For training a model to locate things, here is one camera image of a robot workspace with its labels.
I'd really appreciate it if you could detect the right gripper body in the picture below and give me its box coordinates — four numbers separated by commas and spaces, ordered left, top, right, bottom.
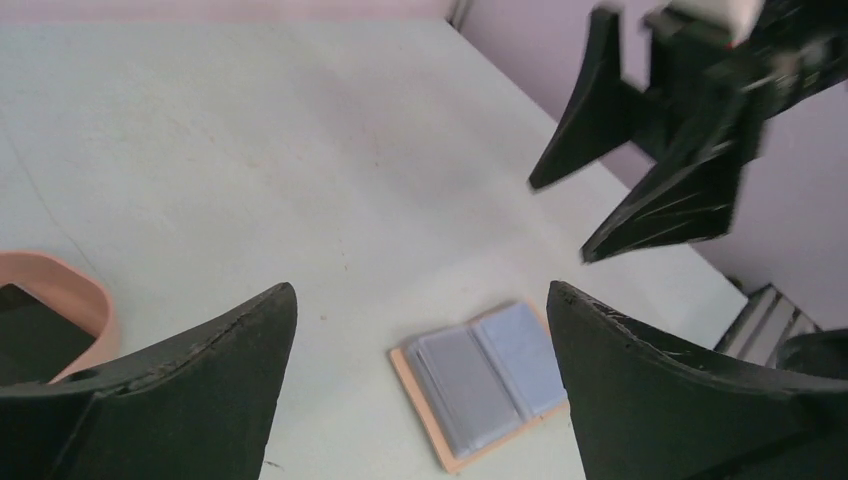
644, 1, 847, 166

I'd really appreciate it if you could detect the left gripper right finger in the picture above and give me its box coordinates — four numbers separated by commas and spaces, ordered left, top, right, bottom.
547, 281, 847, 479

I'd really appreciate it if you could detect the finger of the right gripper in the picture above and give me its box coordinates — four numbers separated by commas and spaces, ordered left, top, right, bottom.
580, 142, 744, 263
528, 6, 653, 191

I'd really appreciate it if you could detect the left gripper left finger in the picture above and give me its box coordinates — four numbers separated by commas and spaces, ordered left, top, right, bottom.
1, 283, 297, 479

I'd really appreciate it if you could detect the pink plastic tray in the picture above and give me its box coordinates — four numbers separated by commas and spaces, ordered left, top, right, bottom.
1, 250, 122, 383

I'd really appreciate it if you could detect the aluminium frame rail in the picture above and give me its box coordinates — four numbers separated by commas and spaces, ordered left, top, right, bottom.
715, 284, 823, 367

